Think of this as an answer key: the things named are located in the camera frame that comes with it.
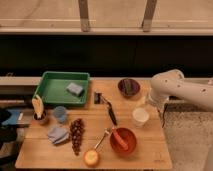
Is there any red pepper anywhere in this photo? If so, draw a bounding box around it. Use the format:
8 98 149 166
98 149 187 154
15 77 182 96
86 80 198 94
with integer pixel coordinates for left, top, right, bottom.
113 129 129 150

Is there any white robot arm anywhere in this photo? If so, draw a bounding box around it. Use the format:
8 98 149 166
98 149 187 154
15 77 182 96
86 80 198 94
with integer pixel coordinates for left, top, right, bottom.
148 69 213 112

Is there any green plastic tray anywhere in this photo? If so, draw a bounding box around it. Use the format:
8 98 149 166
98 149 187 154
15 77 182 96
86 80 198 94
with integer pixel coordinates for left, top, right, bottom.
34 71 90 107

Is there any dark purple bowl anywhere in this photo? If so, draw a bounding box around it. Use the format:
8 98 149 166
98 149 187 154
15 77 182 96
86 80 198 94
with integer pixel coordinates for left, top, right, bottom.
118 78 140 97

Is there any blue sponge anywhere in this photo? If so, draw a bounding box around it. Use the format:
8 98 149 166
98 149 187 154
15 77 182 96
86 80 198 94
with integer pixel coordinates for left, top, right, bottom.
66 83 83 96

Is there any metal fork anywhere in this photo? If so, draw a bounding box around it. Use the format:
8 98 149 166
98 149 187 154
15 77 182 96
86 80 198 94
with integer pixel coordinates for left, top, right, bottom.
94 128 110 150

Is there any white cup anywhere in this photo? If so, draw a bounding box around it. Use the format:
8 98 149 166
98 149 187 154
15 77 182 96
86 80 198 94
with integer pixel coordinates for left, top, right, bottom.
132 107 149 127

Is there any bunch of red grapes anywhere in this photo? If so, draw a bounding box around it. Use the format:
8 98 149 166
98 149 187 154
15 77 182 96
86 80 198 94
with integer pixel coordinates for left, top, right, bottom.
70 118 84 156

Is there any small blue cup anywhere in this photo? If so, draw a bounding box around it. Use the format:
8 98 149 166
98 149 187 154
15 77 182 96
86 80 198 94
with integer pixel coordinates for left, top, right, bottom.
53 106 67 123

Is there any red bowl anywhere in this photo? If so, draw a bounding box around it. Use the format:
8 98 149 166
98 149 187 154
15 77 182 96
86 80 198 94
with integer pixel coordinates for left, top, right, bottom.
110 128 137 157

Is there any blue folded cloth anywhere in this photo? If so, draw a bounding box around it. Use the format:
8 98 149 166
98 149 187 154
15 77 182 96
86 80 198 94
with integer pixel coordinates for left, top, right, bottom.
47 125 69 145

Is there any yellow apple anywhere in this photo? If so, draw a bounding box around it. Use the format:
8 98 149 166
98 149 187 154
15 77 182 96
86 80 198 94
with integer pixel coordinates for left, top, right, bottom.
84 149 99 167

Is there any blue object left of table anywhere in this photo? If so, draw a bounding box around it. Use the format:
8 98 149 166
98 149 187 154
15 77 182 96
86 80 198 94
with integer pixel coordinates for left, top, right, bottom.
2 109 23 126

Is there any black handled knife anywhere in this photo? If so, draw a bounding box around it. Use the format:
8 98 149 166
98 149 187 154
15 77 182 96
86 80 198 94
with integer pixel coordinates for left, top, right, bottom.
94 92 117 125

